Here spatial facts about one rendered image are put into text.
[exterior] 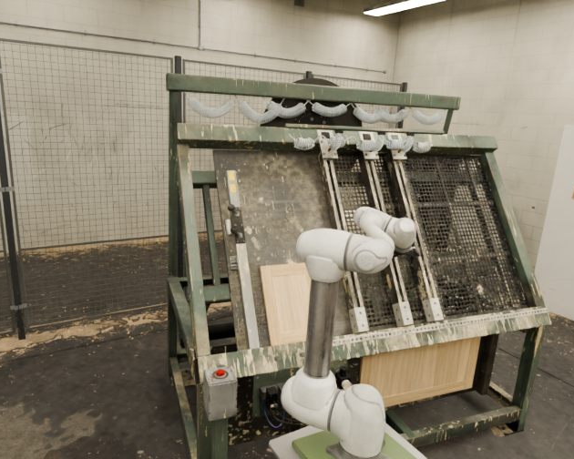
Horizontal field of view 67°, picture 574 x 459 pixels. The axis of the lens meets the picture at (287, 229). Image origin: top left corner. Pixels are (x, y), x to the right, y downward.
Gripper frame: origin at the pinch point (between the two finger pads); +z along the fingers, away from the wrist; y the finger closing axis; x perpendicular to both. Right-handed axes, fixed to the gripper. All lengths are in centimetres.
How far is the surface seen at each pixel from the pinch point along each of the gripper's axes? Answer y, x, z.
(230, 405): -86, -62, -25
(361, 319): -23.6, -22.5, 14.3
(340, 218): -24.9, 34.2, 4.7
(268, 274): -67, 2, -6
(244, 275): -78, 0, -14
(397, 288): 0.0, -5.7, 23.1
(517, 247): 88, 24, 64
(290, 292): -58, -7, 1
